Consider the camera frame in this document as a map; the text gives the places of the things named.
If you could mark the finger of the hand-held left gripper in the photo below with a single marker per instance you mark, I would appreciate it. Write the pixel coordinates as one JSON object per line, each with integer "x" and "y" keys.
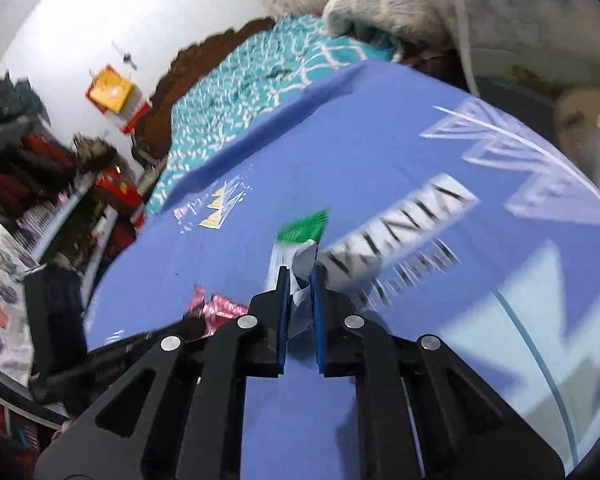
{"x": 145, "y": 345}

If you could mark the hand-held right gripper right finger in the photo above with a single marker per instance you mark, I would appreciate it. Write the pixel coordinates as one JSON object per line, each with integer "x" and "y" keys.
{"x": 319, "y": 320}

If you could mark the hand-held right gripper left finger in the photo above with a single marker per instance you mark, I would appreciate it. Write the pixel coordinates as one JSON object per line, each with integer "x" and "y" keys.
{"x": 281, "y": 320}

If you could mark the pink foil wrapper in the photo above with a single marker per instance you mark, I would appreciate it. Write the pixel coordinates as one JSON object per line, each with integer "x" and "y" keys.
{"x": 220, "y": 307}

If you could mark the green silver wrapper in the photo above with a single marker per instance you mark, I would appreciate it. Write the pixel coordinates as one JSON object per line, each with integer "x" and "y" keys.
{"x": 300, "y": 235}

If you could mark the white printed plastic bag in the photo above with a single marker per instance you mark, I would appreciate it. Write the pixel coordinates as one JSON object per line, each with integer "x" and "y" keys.
{"x": 0, "y": 300}

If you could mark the metal shelf rack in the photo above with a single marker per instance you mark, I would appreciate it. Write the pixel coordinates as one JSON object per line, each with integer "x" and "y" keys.
{"x": 75, "y": 195}

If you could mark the red box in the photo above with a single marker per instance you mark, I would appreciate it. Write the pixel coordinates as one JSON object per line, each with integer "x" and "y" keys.
{"x": 115, "y": 187}

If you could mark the red clothing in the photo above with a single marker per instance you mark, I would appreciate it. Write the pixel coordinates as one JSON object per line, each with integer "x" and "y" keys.
{"x": 30, "y": 160}

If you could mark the brown bag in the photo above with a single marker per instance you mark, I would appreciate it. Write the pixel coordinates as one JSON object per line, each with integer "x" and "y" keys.
{"x": 97, "y": 152}

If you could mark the blue printed blanket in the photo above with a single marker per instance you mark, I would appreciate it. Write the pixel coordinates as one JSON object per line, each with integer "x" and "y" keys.
{"x": 405, "y": 170}

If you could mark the dark clothes pile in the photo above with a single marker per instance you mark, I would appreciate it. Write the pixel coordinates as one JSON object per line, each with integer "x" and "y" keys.
{"x": 10, "y": 105}

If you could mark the teal patterned bedsheet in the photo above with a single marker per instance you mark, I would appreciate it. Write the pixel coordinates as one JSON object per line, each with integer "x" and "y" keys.
{"x": 220, "y": 110}

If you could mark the carved wooden headboard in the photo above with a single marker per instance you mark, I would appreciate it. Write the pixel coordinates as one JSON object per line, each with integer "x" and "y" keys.
{"x": 195, "y": 60}

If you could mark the clear plastic storage bin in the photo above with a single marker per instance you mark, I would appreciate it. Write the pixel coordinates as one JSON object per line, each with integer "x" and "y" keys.
{"x": 530, "y": 20}

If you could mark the yellow red wall calendar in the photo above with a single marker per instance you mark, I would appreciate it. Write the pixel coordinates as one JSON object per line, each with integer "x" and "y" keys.
{"x": 111, "y": 91}

